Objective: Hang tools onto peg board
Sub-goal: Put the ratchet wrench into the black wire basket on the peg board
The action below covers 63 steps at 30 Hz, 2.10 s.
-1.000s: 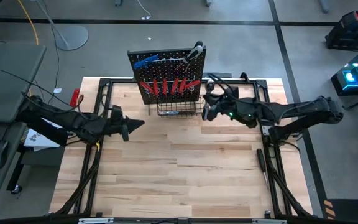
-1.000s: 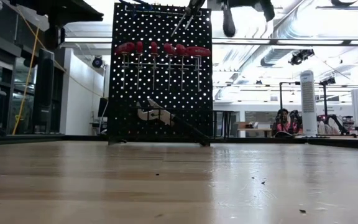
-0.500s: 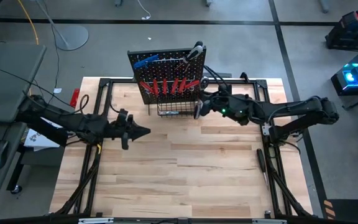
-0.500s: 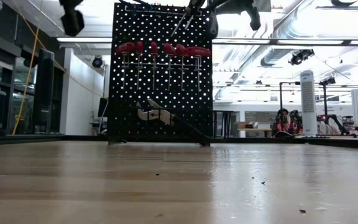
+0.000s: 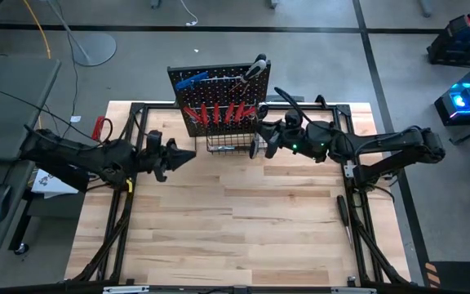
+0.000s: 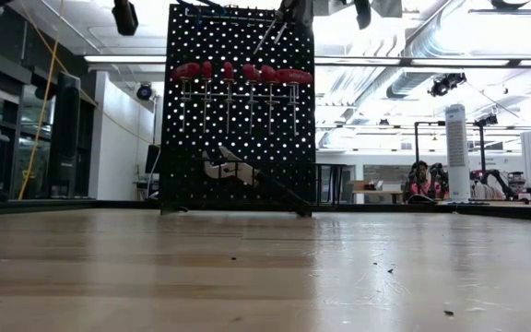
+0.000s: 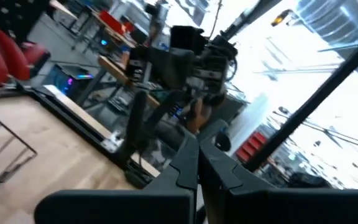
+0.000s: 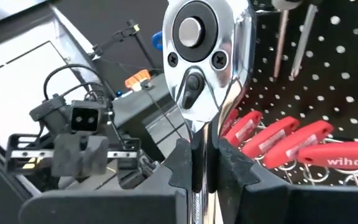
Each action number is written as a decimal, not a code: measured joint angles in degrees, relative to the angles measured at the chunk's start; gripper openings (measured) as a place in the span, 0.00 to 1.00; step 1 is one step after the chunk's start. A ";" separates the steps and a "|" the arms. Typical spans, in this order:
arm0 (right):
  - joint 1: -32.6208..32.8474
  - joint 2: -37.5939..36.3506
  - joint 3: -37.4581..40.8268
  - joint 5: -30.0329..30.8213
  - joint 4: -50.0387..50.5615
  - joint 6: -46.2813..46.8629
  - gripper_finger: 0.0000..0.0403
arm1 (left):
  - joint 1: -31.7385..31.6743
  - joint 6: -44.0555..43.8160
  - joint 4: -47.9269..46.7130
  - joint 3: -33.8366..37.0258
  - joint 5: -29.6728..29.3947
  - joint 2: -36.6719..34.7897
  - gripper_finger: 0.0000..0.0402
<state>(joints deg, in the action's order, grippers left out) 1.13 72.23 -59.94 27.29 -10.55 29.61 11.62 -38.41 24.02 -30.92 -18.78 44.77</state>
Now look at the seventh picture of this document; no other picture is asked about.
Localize computer case with coloured lights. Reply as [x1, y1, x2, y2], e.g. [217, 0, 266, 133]
[46, 63, 95, 101]

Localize red storage bins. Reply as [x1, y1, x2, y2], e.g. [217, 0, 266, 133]
[235, 130, 269, 163]

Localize black wire basket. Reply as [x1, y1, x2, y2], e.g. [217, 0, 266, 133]
[0, 116, 39, 192]

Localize black metal pegboard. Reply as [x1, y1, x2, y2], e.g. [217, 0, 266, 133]
[0, 0, 51, 43]

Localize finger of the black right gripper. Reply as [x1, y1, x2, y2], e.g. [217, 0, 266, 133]
[149, 50, 180, 90]
[174, 50, 195, 90]

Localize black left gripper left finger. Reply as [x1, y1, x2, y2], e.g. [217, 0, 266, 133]
[34, 134, 200, 224]

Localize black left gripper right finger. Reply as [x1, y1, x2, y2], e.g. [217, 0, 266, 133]
[199, 138, 358, 224]

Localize black aluminium rig frame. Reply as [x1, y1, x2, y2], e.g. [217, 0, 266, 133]
[16, 27, 358, 190]

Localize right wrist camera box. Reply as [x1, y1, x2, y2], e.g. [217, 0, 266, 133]
[169, 26, 205, 56]

